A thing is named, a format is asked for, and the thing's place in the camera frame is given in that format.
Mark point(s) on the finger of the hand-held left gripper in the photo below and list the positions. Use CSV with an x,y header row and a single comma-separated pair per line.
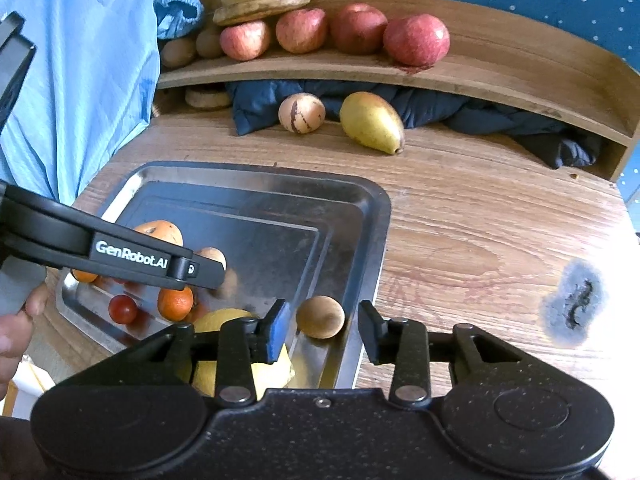
x,y
12,60
150,262

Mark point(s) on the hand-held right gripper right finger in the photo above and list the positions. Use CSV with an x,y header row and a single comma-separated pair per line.
x,y
372,335

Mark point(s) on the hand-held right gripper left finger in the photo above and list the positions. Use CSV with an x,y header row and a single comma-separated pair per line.
x,y
274,335

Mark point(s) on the pale orange round fruit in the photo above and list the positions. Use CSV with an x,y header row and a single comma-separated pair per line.
x,y
160,232

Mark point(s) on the small orange tangerine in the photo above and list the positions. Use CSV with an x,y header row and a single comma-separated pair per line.
x,y
84,276
175,304

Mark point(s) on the brown kiwi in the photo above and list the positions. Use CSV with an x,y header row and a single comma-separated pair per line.
x,y
320,316
177,51
209,42
212,254

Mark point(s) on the red cherry tomato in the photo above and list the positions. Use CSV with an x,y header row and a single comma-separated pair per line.
x,y
122,309

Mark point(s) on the large yellow round fruit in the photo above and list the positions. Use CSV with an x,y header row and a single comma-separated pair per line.
x,y
220,319

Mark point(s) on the metal tray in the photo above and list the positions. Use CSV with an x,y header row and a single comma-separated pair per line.
x,y
280,240

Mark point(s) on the person's left hand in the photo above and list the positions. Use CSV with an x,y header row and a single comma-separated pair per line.
x,y
12,340

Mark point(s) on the light blue sheet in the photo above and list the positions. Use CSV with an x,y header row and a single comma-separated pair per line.
x,y
85,85

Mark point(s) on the white and yellow package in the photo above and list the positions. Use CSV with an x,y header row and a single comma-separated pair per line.
x,y
30,385

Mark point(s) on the crumpled blue cloth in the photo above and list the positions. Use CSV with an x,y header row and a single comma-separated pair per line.
x,y
177,7

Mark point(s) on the brown round flat object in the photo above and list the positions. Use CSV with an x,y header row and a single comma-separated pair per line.
x,y
207,97

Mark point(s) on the yellow green mango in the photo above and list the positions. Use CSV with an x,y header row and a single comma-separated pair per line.
x,y
372,122

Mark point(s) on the striped pepino melon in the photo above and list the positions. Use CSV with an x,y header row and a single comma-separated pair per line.
x,y
301,113

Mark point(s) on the red apple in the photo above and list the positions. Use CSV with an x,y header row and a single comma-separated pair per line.
x,y
357,27
245,40
416,40
301,30

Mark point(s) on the dark blue jacket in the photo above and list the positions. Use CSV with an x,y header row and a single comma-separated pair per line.
x,y
450,110

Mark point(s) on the curved wooden shelf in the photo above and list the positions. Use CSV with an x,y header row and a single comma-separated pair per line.
x,y
525,70

